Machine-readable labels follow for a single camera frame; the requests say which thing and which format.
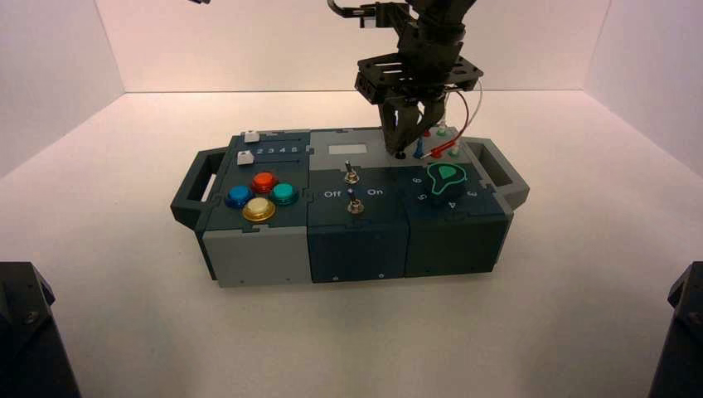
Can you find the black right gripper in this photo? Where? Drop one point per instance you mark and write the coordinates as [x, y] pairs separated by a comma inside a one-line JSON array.
[[423, 68]]

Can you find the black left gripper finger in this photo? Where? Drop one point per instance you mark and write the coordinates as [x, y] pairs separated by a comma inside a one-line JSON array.
[[199, 1]]

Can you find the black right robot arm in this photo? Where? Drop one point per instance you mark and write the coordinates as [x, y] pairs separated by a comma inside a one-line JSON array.
[[442, 11]]

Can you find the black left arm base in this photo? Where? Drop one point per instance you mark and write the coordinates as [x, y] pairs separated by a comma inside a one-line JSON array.
[[27, 340]]

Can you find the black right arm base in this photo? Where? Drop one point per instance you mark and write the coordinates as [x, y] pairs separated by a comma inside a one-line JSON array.
[[684, 340]]

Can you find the white display window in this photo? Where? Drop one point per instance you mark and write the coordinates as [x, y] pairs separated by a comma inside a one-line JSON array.
[[347, 150]]

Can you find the black green rotary knob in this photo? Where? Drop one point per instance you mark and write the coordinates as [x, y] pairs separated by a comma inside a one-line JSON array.
[[446, 189]]

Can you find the dark teal grey task box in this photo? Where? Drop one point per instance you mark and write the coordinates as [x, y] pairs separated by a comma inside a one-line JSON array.
[[354, 241]]

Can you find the small white slider knob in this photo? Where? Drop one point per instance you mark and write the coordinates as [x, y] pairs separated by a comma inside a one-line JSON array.
[[251, 135]]

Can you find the green push button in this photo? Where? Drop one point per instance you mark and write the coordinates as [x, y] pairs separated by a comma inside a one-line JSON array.
[[283, 193]]

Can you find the large white slider knob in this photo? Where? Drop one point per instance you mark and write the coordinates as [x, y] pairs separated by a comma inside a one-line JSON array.
[[245, 158]]

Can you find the red push button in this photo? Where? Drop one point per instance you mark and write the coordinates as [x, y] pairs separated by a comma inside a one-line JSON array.
[[264, 181]]

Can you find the yellow push button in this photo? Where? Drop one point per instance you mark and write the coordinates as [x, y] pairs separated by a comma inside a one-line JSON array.
[[258, 209]]

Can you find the blue push button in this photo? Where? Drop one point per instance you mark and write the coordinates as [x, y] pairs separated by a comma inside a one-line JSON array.
[[238, 195]]

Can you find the metal toggle switch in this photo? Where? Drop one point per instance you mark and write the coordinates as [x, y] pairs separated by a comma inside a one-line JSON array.
[[349, 176], [355, 207]]

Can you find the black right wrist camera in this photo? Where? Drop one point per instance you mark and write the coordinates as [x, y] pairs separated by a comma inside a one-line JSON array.
[[373, 14]]

